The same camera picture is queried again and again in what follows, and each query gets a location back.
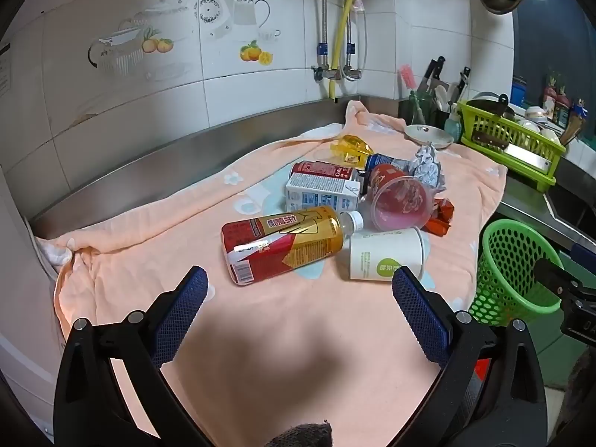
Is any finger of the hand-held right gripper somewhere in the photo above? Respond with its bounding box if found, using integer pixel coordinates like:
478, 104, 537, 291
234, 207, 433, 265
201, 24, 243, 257
533, 256, 585, 296

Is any dark red drink can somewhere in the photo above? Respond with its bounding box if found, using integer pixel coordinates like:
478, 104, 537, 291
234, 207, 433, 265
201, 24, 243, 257
291, 161, 361, 182

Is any white milk carton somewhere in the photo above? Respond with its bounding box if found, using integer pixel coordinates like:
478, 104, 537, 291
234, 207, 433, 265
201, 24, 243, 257
284, 172, 361, 215

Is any lime green dish rack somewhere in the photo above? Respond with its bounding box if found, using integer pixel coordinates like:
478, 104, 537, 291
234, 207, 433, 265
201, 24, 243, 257
456, 100, 566, 191

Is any braided metal hose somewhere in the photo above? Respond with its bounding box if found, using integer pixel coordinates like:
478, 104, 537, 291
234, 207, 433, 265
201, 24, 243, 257
345, 0, 370, 75
317, 0, 328, 72

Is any stainless steel sink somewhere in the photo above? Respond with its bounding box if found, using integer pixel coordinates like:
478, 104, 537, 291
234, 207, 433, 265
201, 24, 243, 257
545, 186, 596, 252

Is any red-label sauce jar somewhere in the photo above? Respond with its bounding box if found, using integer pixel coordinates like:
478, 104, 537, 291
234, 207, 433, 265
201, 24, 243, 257
542, 74, 559, 119
554, 86, 572, 126

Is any pale teal bottle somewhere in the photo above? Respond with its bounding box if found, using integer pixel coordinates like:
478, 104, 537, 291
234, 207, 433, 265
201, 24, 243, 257
444, 111, 463, 144

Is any yellow gas hose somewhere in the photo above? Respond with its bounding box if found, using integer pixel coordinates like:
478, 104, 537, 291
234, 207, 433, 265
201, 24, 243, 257
328, 0, 359, 103

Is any red snack wrapper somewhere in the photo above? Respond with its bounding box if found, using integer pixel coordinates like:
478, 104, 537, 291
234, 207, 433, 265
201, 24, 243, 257
426, 198, 454, 236

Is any black frying pan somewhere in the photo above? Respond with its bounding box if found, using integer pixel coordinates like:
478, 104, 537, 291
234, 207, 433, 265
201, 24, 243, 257
466, 93, 516, 122

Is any peach flower-print towel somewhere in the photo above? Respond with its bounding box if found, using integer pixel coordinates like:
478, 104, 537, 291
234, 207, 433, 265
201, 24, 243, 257
35, 98, 508, 447

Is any white appliance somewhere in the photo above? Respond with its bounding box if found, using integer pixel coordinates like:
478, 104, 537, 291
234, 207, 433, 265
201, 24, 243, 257
0, 163, 70, 447

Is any white bowl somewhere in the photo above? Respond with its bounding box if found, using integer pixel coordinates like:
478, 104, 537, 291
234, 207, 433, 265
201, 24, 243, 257
517, 118, 560, 145

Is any yellow plastic wrapper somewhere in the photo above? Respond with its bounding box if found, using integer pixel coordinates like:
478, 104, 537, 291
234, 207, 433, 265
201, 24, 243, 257
330, 134, 375, 168

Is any bundle of wooden chopsticks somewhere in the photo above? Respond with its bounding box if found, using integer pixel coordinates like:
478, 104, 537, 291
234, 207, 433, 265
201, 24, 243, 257
559, 100, 588, 146

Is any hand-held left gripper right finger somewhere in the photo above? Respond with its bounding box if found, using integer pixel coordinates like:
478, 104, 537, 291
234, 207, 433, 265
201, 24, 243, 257
391, 265, 548, 447

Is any cleaver with wooden handle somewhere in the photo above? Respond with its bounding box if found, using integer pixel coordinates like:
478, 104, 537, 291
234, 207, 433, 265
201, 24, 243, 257
471, 130, 550, 173

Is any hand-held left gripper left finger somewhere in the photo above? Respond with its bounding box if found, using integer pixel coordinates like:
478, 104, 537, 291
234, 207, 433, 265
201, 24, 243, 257
53, 265, 210, 447

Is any blue and silver drink can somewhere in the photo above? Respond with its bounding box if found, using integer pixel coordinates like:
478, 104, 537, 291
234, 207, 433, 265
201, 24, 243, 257
364, 153, 396, 171

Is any silver foil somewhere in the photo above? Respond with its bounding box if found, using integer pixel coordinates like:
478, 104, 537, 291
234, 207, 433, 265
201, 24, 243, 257
410, 144, 445, 191

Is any white paper cup green label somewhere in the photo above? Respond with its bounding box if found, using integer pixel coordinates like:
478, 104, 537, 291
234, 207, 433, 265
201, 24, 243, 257
348, 226, 427, 285

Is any green cabinet drawer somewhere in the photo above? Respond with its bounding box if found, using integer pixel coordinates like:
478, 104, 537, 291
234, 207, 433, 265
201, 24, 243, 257
528, 310, 576, 387

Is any clear pink plastic cup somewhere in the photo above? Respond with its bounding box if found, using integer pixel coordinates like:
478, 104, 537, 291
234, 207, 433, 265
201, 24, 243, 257
368, 163, 436, 232

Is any red and gold drink bottle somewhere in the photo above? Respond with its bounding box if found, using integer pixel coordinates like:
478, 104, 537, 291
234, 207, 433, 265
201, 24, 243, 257
220, 205, 365, 286

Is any black-handled knife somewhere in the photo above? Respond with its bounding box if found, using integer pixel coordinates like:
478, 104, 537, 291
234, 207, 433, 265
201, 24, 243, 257
456, 66, 472, 103
418, 57, 447, 96

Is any green perforated plastic basket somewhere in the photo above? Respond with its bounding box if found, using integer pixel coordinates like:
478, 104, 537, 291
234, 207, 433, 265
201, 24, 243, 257
468, 219, 566, 327

